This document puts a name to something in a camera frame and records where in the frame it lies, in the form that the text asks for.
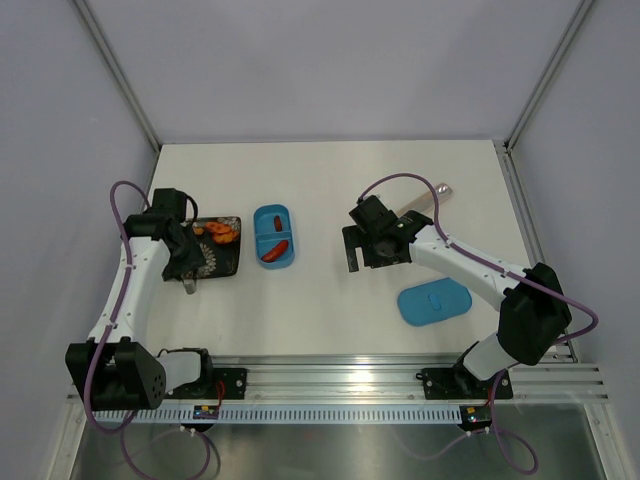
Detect beige translucent cutlery case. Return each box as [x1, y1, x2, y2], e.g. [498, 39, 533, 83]
[396, 183, 454, 216]

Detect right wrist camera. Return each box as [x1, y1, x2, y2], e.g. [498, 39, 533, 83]
[349, 196, 398, 236]

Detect dark floral square plate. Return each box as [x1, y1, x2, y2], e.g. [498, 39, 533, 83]
[181, 216, 242, 280]

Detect right aluminium frame post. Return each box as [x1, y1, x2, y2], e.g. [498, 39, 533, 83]
[503, 0, 598, 154]

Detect metal serving tongs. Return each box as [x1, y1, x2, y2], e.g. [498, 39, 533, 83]
[182, 278, 197, 295]

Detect long red sausage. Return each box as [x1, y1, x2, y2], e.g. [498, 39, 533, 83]
[261, 240, 289, 263]

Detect white slotted cable duct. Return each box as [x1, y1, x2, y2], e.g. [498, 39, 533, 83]
[134, 402, 491, 425]

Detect blue two-compartment lunch box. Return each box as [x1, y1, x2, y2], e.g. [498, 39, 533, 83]
[253, 204, 295, 270]

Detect blue lunch box lid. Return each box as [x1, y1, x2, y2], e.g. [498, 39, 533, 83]
[397, 278, 472, 327]

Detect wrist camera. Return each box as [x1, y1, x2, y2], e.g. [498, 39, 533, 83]
[151, 188, 199, 223]
[349, 196, 398, 236]

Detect orange fried chicken piece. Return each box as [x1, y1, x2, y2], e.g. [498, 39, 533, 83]
[204, 222, 232, 235]

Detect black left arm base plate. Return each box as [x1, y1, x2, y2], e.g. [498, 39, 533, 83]
[166, 367, 248, 401]

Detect aluminium front rail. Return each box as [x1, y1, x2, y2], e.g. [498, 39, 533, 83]
[209, 355, 608, 403]

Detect left aluminium frame post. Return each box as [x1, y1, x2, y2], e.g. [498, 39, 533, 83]
[70, 0, 162, 155]

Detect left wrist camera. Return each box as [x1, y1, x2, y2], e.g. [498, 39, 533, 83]
[151, 188, 199, 223]

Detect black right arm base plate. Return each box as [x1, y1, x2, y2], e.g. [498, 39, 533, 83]
[415, 367, 514, 400]

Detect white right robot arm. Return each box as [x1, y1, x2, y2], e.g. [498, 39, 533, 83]
[342, 209, 572, 399]

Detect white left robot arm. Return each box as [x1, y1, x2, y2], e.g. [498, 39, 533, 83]
[65, 212, 216, 412]

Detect aluminium frame post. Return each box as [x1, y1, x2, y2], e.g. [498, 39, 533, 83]
[70, 0, 162, 155]
[503, 0, 598, 154]

